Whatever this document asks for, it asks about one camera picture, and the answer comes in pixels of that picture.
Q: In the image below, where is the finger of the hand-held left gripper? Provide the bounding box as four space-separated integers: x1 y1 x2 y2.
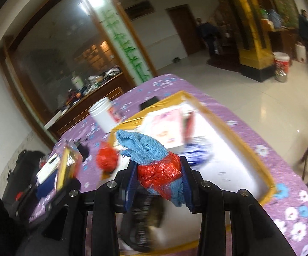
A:
21 177 82 230

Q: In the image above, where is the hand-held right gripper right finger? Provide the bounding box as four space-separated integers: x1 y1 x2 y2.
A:
180 156 298 256

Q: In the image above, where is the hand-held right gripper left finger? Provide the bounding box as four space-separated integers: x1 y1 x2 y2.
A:
15 161 139 256

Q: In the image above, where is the blue cloth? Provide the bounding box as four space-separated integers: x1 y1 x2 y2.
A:
116 129 194 208

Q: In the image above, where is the yellow cardboard box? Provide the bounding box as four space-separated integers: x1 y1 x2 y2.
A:
109 91 277 255

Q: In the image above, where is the black plastic bag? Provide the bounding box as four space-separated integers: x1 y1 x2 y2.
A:
121 192 165 251

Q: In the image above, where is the blue white patterned packet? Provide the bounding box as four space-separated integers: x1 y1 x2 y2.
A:
179 136 213 166

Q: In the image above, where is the black backpack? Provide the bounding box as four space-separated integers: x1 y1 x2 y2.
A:
3 149 48 214

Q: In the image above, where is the pink tissue pack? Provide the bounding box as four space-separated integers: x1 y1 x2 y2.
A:
141 109 186 148

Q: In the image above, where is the white plastic jar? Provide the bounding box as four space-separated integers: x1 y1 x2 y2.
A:
88 97 122 133

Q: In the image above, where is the black flat device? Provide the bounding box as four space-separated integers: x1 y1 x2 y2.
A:
139 96 160 110

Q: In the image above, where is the wooden counter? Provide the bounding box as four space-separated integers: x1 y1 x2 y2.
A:
45 71 125 136

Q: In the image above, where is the purple floral tablecloth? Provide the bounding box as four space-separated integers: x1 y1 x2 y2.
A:
29 73 308 256

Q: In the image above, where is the white jug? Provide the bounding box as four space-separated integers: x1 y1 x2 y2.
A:
71 76 84 90

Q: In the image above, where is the metal pot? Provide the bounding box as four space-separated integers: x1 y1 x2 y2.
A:
275 69 289 83

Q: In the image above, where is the bamboo painted pillar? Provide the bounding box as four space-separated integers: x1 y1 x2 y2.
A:
77 0 157 86

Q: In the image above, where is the white red bucket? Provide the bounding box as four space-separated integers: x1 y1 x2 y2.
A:
273 51 290 72

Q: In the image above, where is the brown wooden door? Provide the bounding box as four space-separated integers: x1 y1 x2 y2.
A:
166 4 205 56

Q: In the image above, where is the golden pillar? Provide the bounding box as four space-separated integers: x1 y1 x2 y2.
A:
215 0 277 82

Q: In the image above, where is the white stool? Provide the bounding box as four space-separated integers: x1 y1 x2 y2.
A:
295 43 308 62

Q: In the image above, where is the dark wall plaque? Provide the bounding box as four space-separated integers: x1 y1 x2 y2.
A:
125 0 154 20

